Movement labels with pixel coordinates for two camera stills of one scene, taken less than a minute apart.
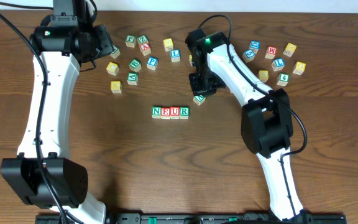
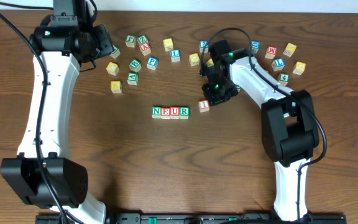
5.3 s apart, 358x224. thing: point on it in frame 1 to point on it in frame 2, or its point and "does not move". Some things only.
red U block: x=174 y=113 does not move
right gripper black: x=202 y=84 to x=215 y=93
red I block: x=199 y=99 to x=204 y=105
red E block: x=165 y=112 does not move
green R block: x=184 y=112 does not move
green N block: x=156 y=112 does not move
